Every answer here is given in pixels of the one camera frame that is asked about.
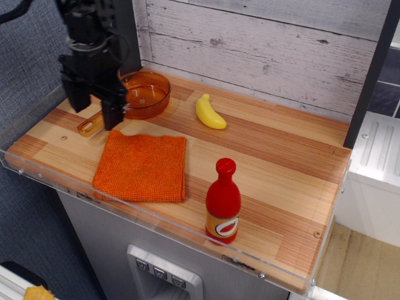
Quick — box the yellow object bottom left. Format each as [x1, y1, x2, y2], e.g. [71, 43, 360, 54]
[23, 286, 56, 300]

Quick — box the silver dispenser panel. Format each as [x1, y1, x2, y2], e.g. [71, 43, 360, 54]
[126, 244, 204, 299]

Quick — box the right dark post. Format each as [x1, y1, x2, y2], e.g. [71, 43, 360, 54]
[343, 0, 399, 149]

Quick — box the white ribbed appliance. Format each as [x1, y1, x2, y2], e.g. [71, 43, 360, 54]
[334, 112, 399, 246]

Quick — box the red sauce bottle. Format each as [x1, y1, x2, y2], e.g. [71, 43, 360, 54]
[205, 157, 241, 244]

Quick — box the orange transparent pan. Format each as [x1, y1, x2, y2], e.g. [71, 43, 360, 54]
[77, 71, 173, 138]

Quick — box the yellow toy banana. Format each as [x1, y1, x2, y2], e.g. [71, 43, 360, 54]
[196, 94, 227, 129]

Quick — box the grey toy fridge cabinet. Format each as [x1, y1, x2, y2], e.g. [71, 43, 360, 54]
[59, 192, 289, 299]

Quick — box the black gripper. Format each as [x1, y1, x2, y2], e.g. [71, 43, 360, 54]
[59, 37, 126, 131]

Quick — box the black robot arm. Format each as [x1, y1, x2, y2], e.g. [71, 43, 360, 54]
[57, 1, 128, 131]

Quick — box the orange knitted cloth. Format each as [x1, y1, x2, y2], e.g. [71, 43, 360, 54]
[92, 130, 187, 203]

